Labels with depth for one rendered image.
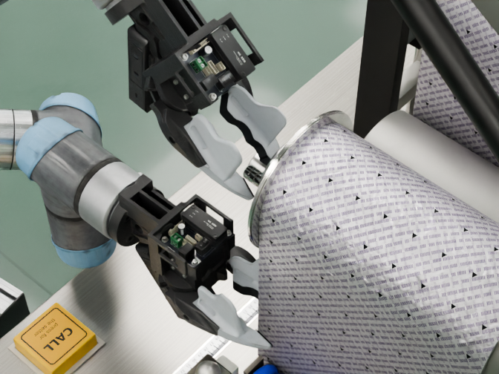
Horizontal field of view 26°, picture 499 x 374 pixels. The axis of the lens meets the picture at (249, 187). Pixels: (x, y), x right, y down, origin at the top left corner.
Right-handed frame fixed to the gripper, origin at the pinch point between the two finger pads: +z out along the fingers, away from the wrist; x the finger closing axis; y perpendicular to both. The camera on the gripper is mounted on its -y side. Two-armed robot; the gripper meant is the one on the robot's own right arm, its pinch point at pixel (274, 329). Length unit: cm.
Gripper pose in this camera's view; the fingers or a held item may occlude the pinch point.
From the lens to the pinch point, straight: 109.2
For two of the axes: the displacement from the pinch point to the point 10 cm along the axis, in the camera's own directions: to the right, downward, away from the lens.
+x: 6.6, -5.8, 4.7
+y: 0.0, -6.3, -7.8
